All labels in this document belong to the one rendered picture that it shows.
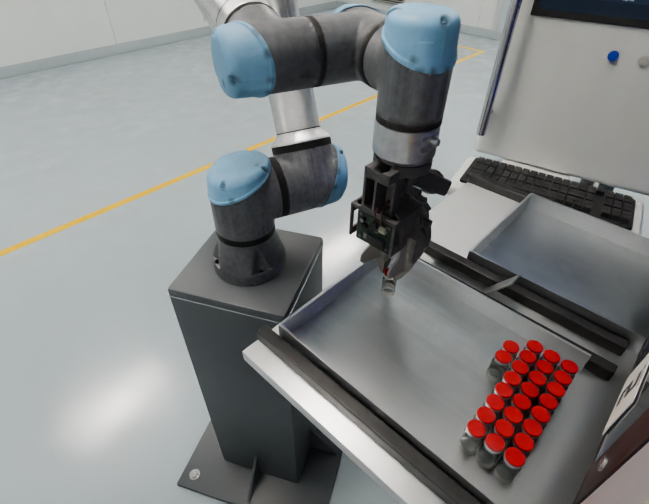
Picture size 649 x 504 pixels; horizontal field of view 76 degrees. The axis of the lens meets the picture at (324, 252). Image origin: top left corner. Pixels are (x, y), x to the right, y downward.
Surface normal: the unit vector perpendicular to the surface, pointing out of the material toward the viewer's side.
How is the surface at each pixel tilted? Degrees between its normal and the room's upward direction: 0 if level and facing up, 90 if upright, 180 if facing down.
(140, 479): 0
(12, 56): 90
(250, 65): 79
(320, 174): 64
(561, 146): 90
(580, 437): 0
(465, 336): 0
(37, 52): 90
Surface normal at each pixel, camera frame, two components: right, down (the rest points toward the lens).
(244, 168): -0.11, -0.72
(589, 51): -0.54, 0.54
